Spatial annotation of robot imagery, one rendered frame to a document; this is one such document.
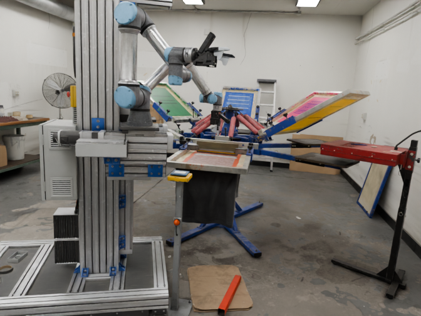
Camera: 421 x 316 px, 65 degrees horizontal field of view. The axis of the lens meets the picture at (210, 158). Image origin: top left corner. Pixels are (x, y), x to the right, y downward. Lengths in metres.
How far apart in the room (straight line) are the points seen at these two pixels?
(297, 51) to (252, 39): 0.90
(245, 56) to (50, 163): 5.30
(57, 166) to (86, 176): 0.18
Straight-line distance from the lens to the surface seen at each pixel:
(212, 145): 2.81
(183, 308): 2.52
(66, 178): 2.22
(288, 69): 6.91
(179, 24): 7.23
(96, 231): 2.37
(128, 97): 1.83
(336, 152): 2.88
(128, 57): 1.86
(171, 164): 2.29
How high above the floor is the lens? 1.48
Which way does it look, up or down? 11 degrees down
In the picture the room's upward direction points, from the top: 3 degrees clockwise
